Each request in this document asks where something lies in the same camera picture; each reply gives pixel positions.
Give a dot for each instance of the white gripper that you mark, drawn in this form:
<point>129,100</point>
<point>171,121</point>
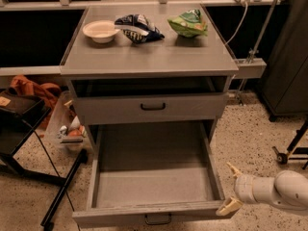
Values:
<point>243,187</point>

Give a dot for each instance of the grey drawer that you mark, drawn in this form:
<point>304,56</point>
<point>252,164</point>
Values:
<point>150,108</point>
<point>152,173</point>

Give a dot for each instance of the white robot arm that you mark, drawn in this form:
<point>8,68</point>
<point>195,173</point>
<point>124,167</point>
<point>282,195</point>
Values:
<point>286,191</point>

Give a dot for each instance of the grey top drawer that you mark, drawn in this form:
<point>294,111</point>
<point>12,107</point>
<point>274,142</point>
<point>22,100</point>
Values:
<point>150,108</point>

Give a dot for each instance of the grey drawer cabinet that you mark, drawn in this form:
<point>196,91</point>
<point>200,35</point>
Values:
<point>170,66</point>

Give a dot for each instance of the black wheeled tripod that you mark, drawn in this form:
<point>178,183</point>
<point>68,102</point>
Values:
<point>294,152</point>

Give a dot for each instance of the dark grey cabinet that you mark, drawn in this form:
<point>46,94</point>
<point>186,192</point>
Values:
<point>284,86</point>

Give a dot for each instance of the metal pole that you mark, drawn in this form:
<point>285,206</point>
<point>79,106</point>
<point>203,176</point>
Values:
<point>249,61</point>

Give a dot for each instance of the green chip bag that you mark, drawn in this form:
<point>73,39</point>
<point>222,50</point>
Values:
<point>189,24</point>

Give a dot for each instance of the clear plastic bin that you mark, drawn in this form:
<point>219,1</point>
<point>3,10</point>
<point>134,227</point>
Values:
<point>61,123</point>

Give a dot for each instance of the blue chip bag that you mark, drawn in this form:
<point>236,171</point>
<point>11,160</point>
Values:
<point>138,28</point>

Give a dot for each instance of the white paper bowl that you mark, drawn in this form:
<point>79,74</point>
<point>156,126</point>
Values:
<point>101,31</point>

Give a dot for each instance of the black stand with bag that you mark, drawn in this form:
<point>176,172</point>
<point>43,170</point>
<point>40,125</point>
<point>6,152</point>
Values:
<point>20,116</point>

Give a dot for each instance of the orange jacket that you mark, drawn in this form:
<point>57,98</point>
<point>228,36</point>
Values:
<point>48,92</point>

